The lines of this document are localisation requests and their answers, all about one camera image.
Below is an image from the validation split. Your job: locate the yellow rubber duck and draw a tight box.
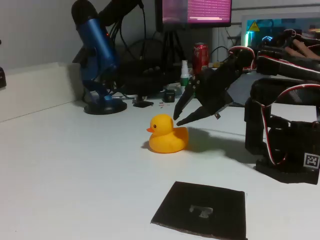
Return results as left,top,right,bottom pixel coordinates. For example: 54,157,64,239
146,113,189,154

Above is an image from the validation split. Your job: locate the black square mat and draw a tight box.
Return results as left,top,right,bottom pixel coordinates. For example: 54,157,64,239
150,181,248,240

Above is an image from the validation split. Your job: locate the person's hand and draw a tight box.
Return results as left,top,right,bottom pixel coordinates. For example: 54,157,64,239
284,39,320,60

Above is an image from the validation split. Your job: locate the white spray bottle green label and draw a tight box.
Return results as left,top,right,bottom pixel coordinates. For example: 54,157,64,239
179,59,190,95

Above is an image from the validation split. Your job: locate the small black cube device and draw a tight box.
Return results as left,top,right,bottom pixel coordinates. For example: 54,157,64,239
163,89,176,103

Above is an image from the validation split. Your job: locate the gray laptop lid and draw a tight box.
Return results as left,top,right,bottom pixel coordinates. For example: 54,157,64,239
224,73,253,108

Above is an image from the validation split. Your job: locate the red cola can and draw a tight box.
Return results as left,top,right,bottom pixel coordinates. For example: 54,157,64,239
191,42,210,76

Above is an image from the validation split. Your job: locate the small black stand base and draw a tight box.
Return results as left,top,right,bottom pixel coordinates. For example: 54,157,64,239
132,93,155,108

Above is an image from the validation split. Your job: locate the black electronic device with knobs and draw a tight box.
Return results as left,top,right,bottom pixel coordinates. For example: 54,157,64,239
117,66,176,96

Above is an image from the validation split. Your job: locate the black tripod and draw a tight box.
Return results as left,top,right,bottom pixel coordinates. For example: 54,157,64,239
159,29,187,78

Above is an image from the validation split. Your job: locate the computer monitor with pink screen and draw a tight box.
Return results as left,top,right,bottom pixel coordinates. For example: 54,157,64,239
154,0,233,32

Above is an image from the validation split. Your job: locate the blue desktop microphone with stand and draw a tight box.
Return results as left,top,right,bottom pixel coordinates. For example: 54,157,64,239
71,0,128,116

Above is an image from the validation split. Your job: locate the black white fiducial tag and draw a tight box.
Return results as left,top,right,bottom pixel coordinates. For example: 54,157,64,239
303,152,320,169

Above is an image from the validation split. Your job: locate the white ledge board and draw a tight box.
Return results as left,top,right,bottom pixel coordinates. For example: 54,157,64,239
0,61,85,123

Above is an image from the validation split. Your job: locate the red white wrist servo cable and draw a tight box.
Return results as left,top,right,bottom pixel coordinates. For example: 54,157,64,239
227,45,258,72

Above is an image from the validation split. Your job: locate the red white base servo cable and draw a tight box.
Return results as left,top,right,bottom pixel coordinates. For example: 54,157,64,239
259,84,320,166

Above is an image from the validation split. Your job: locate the thin black cable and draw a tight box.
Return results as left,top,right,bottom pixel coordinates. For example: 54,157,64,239
118,21,141,62
138,1,148,61

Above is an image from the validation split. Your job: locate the white framed printer enclosure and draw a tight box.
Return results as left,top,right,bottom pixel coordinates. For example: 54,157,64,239
241,14,320,48

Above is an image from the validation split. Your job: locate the dark object at frame edge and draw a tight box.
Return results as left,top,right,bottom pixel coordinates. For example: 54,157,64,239
0,66,7,88

